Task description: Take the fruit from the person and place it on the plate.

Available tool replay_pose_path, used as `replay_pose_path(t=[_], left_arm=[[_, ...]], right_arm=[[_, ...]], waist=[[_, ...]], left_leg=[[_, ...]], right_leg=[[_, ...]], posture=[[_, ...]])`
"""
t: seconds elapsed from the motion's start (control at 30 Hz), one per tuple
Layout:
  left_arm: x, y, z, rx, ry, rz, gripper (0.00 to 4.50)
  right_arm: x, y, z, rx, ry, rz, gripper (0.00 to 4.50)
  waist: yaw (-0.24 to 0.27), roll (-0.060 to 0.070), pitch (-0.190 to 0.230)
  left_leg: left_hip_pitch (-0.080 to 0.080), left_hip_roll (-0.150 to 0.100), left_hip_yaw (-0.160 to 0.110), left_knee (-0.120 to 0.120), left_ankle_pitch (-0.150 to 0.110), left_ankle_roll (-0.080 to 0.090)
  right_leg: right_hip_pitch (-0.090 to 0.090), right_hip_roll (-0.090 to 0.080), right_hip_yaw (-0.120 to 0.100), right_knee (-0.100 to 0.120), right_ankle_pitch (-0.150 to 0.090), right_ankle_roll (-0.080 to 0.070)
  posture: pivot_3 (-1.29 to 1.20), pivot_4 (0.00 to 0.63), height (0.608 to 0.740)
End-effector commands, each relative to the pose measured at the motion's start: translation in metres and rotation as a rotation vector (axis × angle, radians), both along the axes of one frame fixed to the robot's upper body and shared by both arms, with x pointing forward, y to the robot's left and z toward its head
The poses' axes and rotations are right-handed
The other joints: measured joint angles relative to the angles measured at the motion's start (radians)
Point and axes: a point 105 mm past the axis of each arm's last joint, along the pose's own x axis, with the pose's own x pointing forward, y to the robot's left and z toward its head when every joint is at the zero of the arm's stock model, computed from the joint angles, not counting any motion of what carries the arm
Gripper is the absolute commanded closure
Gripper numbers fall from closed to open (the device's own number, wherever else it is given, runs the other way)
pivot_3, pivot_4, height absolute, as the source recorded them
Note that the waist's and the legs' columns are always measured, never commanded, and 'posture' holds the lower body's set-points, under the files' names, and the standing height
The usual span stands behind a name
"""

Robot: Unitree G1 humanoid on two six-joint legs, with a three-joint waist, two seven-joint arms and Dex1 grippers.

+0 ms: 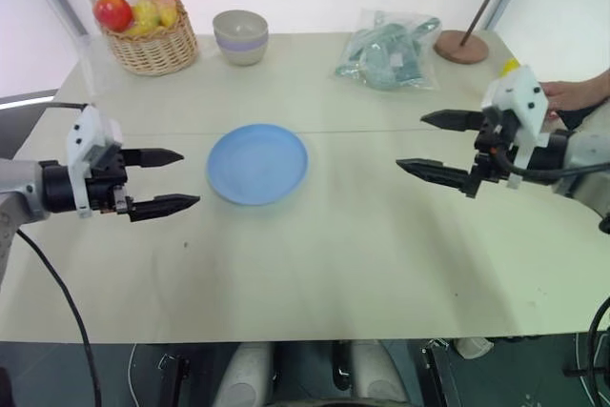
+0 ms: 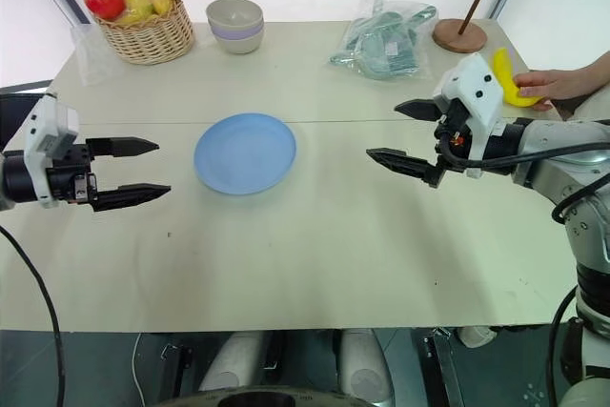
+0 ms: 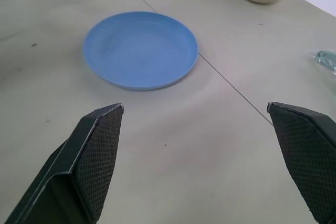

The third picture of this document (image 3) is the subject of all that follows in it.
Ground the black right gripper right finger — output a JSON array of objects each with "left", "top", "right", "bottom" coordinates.
[{"left": 266, "top": 101, "right": 336, "bottom": 224}]

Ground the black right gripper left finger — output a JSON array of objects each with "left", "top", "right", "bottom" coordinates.
[{"left": 4, "top": 103, "right": 125, "bottom": 224}]

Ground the teal object at edge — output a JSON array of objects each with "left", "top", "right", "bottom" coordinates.
[{"left": 306, "top": 48, "right": 336, "bottom": 80}]

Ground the blue round plate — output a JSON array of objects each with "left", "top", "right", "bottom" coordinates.
[{"left": 83, "top": 11, "right": 199, "bottom": 91}]

